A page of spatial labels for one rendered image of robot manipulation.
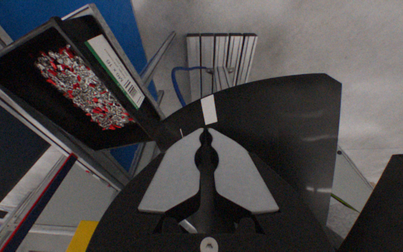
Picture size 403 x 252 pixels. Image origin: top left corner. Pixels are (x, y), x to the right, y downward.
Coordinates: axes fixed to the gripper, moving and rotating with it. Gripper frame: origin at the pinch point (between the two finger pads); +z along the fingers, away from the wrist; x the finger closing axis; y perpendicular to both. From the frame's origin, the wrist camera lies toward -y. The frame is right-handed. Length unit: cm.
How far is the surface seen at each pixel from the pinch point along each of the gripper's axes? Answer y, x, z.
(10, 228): 88, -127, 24
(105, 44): -8.2, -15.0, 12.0
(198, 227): 14.2, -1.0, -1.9
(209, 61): -2, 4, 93
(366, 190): 82, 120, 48
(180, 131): 2.8, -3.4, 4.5
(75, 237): 43, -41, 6
